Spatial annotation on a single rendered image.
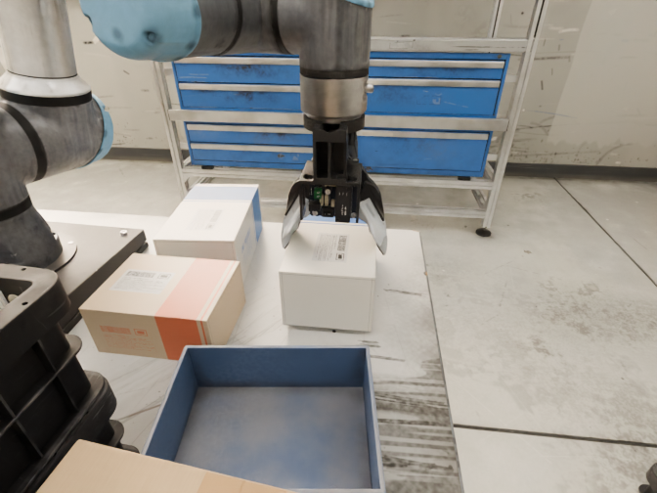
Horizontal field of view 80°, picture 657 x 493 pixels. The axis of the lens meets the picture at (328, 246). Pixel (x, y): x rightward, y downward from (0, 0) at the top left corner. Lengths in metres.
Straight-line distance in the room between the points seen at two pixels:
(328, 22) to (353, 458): 0.42
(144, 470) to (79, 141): 0.55
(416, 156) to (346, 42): 1.63
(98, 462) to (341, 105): 0.36
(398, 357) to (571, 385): 1.12
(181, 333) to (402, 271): 0.36
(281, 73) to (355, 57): 1.55
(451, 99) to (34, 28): 1.62
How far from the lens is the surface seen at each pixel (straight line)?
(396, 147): 2.00
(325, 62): 0.43
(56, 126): 0.72
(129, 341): 0.56
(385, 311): 0.58
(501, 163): 2.10
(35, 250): 0.70
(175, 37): 0.35
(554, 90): 3.02
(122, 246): 0.73
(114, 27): 0.36
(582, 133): 3.18
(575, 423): 1.49
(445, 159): 2.05
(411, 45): 1.89
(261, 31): 0.45
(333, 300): 0.50
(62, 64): 0.72
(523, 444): 1.38
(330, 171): 0.44
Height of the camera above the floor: 1.09
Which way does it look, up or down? 33 degrees down
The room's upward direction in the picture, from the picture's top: straight up
